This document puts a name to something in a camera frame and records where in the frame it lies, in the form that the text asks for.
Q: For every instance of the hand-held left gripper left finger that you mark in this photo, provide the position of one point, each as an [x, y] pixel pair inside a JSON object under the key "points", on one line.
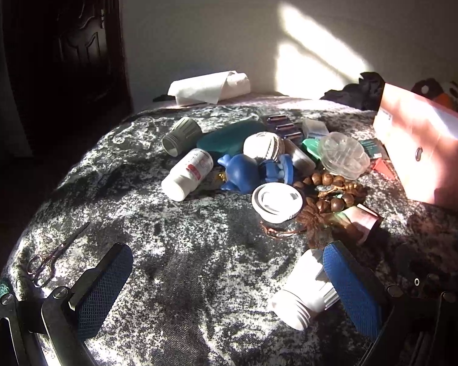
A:
{"points": [[103, 293]]}

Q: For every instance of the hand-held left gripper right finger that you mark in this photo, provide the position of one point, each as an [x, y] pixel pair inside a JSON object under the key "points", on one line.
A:
{"points": [[353, 293]]}

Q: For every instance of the clear plastic flower-shaped container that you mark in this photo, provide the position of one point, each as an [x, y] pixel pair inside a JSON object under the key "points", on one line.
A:
{"points": [[343, 155]]}

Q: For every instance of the white threaded plastic bottle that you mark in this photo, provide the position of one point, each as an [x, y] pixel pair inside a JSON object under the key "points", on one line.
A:
{"points": [[307, 293]]}

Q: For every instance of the small metal scissors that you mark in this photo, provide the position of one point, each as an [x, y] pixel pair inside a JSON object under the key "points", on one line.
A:
{"points": [[42, 264]]}

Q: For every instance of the small pink packet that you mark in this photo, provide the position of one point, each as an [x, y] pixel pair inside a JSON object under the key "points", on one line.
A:
{"points": [[362, 221]]}

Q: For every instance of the brown tassel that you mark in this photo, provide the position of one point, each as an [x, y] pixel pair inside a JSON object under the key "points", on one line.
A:
{"points": [[313, 222]]}

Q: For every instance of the grey mottled blanket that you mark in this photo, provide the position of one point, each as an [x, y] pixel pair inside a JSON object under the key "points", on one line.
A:
{"points": [[183, 259]]}

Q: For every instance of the copper bangle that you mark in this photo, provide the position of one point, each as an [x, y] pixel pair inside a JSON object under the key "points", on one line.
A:
{"points": [[282, 231]]}

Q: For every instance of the white round plastic lid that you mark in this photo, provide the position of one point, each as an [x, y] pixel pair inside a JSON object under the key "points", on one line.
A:
{"points": [[276, 201]]}

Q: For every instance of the small red packet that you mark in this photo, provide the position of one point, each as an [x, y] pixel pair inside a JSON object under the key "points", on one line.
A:
{"points": [[383, 167]]}

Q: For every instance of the blue and white toy figure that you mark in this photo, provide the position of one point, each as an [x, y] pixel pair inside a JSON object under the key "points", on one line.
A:
{"points": [[278, 169]]}

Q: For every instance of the white pill bottle red label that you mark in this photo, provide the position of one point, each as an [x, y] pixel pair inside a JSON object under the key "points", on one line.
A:
{"points": [[187, 175]]}

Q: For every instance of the small clear rectangular box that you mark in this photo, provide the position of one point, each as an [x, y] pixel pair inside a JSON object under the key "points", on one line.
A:
{"points": [[300, 157]]}

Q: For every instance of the teal card packet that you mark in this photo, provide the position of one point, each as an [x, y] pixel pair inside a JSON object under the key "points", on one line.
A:
{"points": [[374, 147]]}

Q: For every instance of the green plastic cap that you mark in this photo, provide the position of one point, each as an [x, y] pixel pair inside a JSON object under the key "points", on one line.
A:
{"points": [[310, 148]]}

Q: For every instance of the pink cardboard box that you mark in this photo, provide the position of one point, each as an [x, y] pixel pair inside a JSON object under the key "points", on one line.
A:
{"points": [[423, 148]]}

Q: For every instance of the blue whale toy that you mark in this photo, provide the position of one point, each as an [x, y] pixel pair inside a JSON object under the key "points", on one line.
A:
{"points": [[239, 173]]}

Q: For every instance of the small white plastic box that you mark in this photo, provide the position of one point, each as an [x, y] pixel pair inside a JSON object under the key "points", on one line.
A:
{"points": [[315, 128]]}

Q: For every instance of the grey ribbed cup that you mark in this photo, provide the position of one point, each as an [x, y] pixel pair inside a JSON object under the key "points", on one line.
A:
{"points": [[181, 135]]}

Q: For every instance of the pack of batteries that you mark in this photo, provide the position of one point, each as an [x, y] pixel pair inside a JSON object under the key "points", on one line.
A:
{"points": [[283, 125]]}

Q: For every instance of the teal glasses case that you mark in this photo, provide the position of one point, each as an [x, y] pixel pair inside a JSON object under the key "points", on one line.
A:
{"points": [[232, 136]]}

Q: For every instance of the dark crumpled cloth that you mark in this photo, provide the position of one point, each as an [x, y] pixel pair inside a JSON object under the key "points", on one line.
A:
{"points": [[357, 92]]}

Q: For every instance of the colourful plush toy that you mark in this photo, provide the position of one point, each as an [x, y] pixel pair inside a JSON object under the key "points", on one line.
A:
{"points": [[441, 93]]}

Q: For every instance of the white tissue paper roll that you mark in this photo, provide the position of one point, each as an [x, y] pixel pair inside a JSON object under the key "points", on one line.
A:
{"points": [[210, 87]]}

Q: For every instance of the dark wooden door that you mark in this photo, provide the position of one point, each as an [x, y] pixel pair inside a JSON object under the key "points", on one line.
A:
{"points": [[61, 49]]}

